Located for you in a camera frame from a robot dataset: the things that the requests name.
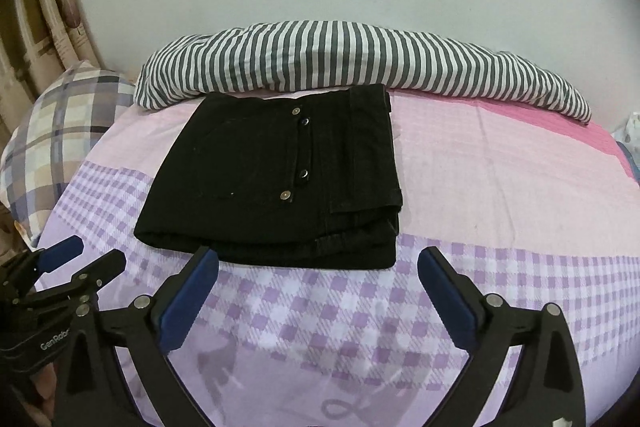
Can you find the pink purple checked bed sheet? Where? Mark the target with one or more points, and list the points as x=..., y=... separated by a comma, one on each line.
x=528, y=204

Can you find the beige wooden headboard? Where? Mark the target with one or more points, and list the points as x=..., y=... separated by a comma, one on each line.
x=39, y=39

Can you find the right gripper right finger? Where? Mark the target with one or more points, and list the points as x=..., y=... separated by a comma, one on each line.
x=546, y=386

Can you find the white patterned blanket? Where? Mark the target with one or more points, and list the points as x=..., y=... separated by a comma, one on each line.
x=627, y=138

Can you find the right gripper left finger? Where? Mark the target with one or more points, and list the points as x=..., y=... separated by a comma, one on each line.
x=92, y=388

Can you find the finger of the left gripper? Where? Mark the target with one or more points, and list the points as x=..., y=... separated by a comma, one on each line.
x=87, y=280
x=22, y=271

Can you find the plaid pillow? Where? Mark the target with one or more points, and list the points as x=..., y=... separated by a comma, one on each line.
x=54, y=138

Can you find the grey white striped bolster pillow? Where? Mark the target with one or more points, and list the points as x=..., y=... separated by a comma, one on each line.
x=301, y=55

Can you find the black pants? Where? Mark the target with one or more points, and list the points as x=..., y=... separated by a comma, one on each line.
x=308, y=182

